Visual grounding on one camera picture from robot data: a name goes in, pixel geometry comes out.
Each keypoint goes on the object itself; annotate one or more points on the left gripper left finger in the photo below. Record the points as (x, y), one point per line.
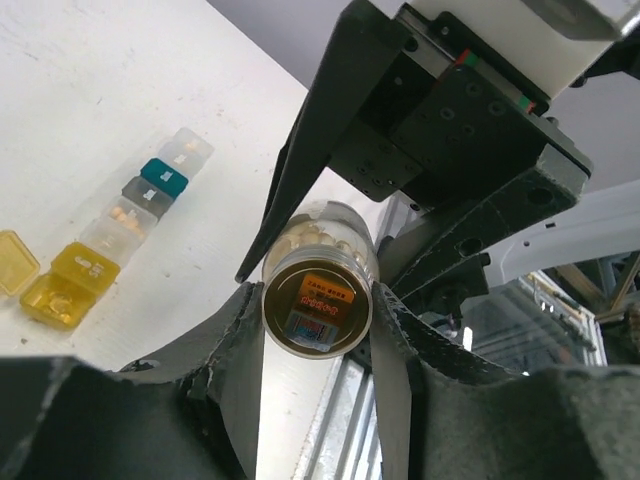
(189, 410)

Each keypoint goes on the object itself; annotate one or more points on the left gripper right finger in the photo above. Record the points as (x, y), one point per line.
(446, 413)

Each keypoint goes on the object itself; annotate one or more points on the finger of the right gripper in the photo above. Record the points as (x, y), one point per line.
(363, 45)
(439, 241)

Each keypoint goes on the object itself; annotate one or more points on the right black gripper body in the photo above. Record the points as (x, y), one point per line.
(453, 121)

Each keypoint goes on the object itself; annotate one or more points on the clear orange pill bottle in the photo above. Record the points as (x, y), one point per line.
(318, 278)

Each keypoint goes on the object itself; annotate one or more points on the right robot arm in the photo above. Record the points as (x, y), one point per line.
(601, 224)

